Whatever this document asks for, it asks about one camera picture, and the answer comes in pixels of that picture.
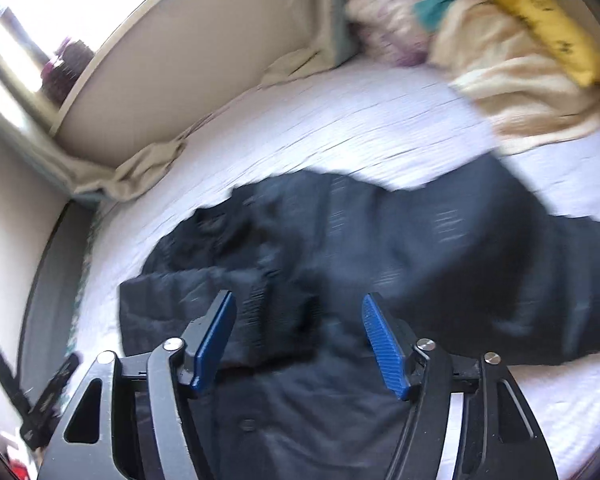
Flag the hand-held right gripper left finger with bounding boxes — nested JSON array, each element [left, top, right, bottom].
[[37, 290, 238, 480]]

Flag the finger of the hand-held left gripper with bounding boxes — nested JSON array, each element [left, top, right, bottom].
[[0, 346, 36, 418], [22, 353, 81, 448]]

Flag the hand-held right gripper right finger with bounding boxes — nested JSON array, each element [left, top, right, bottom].
[[361, 292, 561, 480]]

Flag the black jacket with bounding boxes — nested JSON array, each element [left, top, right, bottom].
[[117, 152, 600, 480]]

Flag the red patterned cloth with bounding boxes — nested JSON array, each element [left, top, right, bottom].
[[0, 452, 36, 480]]

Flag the beige crumpled bed sheet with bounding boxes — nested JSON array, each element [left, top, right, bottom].
[[72, 0, 351, 203]]

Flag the white quilted mattress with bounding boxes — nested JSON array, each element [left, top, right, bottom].
[[67, 62, 600, 480]]

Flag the beige headboard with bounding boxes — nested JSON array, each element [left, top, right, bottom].
[[50, 0, 331, 171]]

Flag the cream blanket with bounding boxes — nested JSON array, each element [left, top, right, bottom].
[[427, 0, 600, 156]]

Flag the floral quilt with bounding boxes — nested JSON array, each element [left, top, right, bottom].
[[345, 0, 446, 68]]

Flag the teal cloth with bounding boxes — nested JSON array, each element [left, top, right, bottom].
[[412, 0, 468, 33]]

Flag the yellow printed pillow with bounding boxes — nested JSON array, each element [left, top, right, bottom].
[[467, 0, 600, 86]]

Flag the bright window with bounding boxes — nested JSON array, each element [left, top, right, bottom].
[[0, 0, 171, 111]]

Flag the dark bed frame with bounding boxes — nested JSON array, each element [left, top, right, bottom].
[[17, 200, 96, 396]]

